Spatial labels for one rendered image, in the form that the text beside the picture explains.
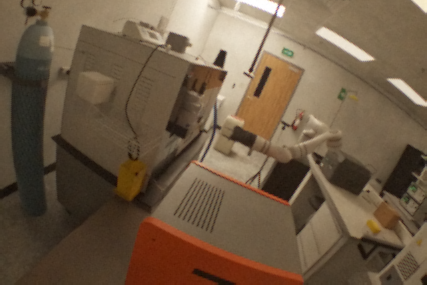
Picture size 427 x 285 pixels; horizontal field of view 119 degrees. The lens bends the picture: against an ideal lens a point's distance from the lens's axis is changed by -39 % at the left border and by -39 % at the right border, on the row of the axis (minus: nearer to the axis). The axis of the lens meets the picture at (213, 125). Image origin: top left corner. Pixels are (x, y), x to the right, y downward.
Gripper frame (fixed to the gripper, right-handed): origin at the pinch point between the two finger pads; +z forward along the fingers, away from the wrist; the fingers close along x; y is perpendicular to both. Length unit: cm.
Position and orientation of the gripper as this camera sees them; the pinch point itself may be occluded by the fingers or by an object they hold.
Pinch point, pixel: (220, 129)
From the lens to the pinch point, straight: 104.9
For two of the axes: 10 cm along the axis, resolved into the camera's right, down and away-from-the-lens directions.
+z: -9.0, -4.3, 0.9
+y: 1.9, -5.7, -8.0
